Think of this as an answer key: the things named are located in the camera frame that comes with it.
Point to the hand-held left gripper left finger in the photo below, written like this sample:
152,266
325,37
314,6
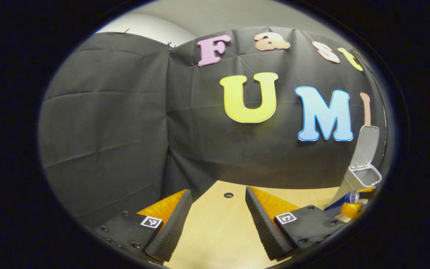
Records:
174,228

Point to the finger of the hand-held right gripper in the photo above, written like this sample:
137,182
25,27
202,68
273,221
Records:
352,210
367,189

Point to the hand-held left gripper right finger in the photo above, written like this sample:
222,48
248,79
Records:
259,224

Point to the blue pop can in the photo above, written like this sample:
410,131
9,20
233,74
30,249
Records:
340,204

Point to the grey desktop garbage bin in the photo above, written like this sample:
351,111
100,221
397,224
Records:
366,149

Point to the wooden desktop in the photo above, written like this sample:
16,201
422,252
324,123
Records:
218,224

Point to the black backdrop cloth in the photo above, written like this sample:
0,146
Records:
125,112

